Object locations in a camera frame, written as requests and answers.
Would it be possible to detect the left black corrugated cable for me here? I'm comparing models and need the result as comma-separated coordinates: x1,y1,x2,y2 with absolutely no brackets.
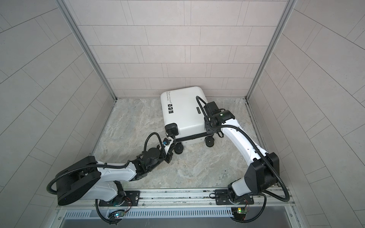
46,131,166,225

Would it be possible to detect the left aluminium corner profile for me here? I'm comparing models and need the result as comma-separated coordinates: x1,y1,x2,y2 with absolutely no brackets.
55,0,117,102

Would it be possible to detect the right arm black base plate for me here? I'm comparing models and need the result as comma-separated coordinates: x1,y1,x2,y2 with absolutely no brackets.
209,189,254,205

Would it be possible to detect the right green circuit board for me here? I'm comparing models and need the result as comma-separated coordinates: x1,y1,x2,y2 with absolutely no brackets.
231,208,248,221

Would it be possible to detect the green circuit board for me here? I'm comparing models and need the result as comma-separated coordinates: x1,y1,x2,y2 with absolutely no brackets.
231,208,248,221
108,210,125,219

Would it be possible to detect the aluminium mounting rail frame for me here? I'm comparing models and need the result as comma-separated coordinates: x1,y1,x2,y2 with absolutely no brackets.
47,188,304,228

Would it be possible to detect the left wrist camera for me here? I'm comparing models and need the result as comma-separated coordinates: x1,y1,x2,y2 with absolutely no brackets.
162,137,172,147

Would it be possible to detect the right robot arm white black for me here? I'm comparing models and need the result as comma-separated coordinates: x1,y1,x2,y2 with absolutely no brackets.
202,102,284,203

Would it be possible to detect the left green circuit board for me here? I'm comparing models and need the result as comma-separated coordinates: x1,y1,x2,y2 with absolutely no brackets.
108,210,125,219

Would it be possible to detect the black and white suitcase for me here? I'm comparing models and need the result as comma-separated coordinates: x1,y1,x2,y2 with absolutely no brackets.
160,86,214,154

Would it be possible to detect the aluminium corner profile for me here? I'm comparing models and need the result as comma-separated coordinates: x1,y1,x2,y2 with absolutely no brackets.
55,0,117,102
245,0,297,100

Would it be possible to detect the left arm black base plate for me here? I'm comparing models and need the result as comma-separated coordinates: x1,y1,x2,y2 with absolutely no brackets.
98,191,141,207

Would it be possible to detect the right aluminium corner profile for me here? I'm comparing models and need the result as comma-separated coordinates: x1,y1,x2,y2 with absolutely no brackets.
245,0,297,100

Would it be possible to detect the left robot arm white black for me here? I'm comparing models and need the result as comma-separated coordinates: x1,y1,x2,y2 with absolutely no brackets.
47,145,173,206

